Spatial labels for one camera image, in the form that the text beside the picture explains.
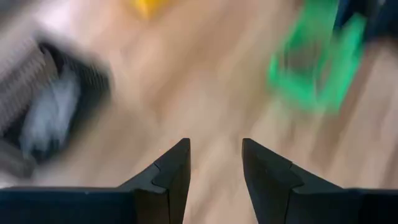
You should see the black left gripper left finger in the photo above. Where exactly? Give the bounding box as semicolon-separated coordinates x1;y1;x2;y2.
118;138;192;224

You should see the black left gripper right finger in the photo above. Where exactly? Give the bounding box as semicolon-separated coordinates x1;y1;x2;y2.
241;138;343;224

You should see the black plastic basket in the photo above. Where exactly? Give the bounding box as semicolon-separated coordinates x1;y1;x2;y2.
0;39;113;175

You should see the green plastic basket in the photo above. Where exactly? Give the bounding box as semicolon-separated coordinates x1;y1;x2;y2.
267;0;368;114

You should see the yellow plastic basket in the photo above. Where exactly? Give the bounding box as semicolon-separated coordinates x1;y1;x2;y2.
126;0;171;20

